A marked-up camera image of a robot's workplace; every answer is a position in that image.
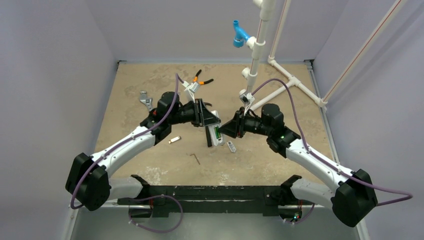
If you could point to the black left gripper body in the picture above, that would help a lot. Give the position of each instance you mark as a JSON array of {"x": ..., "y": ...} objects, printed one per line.
[{"x": 191, "y": 113}]

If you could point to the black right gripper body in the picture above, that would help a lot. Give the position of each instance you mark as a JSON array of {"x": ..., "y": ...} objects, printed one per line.
[{"x": 238, "y": 122}]

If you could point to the green battery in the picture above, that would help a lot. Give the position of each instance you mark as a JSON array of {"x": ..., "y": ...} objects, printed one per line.
[{"x": 217, "y": 133}]

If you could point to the white remote battery cover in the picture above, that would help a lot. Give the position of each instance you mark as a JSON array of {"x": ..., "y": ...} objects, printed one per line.
[{"x": 231, "y": 146}]

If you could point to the white air conditioner remote control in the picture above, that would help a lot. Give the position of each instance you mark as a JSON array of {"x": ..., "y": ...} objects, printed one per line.
[{"x": 217, "y": 139}]

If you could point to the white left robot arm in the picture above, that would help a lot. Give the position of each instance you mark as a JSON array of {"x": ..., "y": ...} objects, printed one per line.
[{"x": 89, "y": 182}]

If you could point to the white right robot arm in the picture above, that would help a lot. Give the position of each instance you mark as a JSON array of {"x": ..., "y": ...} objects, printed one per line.
[{"x": 346, "y": 192}]

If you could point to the orange black pliers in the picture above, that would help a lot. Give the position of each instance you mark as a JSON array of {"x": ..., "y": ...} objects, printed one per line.
[{"x": 196, "y": 79}]

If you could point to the silver white battery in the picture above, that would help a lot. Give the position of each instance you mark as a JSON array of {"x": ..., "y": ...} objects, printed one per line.
[{"x": 174, "y": 139}]

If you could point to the dark hex key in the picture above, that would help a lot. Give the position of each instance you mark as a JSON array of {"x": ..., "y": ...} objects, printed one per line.
[{"x": 195, "y": 157}]

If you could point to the blue pipe fitting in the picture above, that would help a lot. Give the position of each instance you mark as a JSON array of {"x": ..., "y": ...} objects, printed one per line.
[{"x": 240, "y": 35}]

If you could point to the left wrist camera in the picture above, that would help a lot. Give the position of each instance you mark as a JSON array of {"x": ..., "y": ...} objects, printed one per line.
[{"x": 190, "y": 90}]

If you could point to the claw hammer black handle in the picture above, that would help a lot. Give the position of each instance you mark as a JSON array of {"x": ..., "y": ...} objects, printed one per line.
[{"x": 207, "y": 132}]

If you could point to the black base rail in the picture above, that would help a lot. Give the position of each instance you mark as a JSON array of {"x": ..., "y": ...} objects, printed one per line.
[{"x": 266, "y": 200}]

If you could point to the white pvc pipe frame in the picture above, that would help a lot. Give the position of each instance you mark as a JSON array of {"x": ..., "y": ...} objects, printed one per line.
[{"x": 321, "y": 102}]

